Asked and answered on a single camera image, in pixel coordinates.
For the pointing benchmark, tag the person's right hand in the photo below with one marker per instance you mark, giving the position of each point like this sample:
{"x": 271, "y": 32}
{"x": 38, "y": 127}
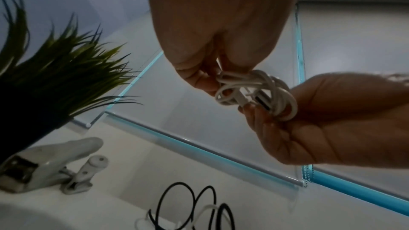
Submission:
{"x": 345, "y": 123}

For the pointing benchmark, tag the person's left hand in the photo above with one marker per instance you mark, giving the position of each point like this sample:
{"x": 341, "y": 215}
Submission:
{"x": 217, "y": 17}

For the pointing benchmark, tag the wide white roller blind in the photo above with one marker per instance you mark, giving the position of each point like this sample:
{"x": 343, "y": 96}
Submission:
{"x": 191, "y": 112}

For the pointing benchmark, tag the green plant in black pot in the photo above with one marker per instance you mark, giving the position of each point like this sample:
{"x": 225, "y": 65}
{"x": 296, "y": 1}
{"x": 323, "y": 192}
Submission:
{"x": 32, "y": 102}

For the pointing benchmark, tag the grey oblong device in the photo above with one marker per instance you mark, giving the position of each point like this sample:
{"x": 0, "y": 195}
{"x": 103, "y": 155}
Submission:
{"x": 48, "y": 163}

